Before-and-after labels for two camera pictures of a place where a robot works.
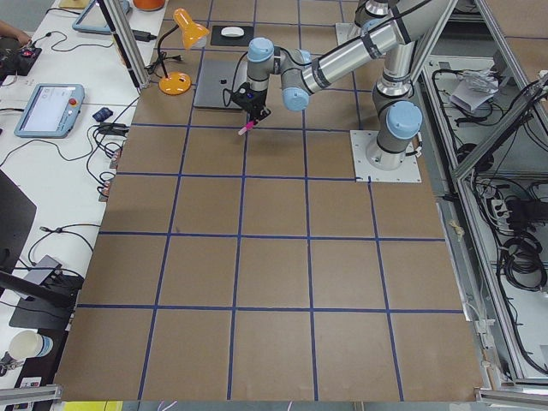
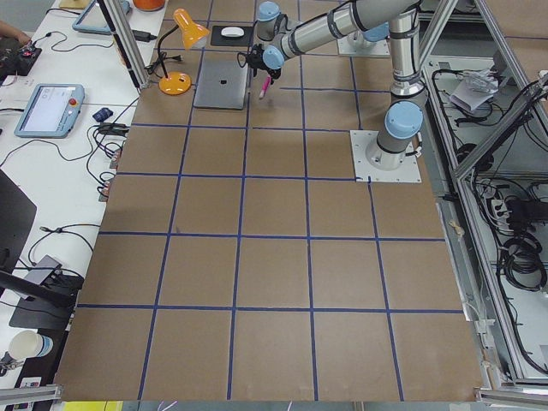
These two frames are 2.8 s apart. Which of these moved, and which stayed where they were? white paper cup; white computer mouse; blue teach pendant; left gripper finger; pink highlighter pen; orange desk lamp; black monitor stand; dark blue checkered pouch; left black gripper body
Moved: pink highlighter pen; left black gripper body; left gripper finger
Stayed: dark blue checkered pouch; orange desk lamp; white computer mouse; black monitor stand; white paper cup; blue teach pendant
